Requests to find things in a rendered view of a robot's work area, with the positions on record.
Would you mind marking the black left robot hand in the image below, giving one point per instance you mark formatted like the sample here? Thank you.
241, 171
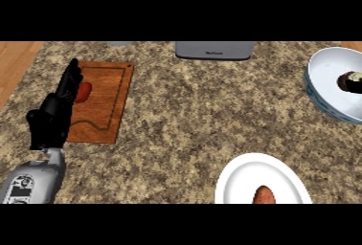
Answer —
52, 111

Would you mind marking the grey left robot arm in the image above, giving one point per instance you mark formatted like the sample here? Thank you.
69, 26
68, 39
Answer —
35, 182

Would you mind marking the white plate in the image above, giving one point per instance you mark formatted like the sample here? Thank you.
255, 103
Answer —
254, 175

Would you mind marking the white bowl with blue rim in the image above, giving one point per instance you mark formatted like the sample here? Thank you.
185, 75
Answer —
332, 86

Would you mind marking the red tomato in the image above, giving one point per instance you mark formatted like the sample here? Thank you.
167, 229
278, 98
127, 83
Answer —
84, 92

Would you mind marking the brown wooden cutting board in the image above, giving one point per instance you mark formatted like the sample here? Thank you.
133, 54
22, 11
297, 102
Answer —
100, 102

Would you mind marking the pale grey object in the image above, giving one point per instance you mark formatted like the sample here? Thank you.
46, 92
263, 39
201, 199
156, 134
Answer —
120, 43

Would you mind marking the grey appliance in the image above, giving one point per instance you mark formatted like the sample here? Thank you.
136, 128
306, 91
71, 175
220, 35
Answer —
214, 50

